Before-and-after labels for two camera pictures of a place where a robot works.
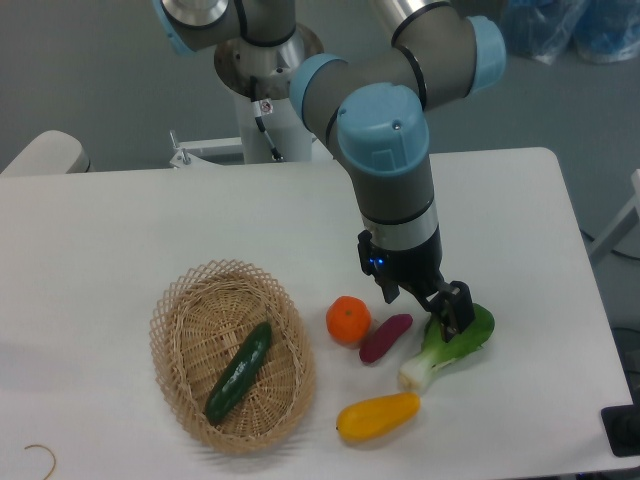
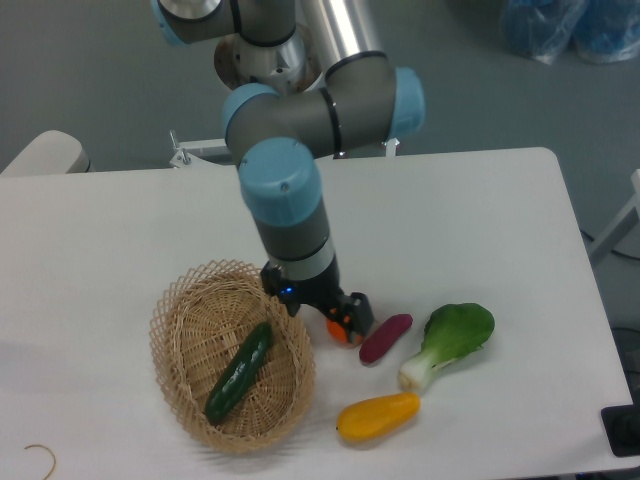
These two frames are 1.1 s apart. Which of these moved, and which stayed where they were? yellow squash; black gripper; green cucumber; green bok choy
Moved: black gripper
Stayed: green bok choy; yellow squash; green cucumber
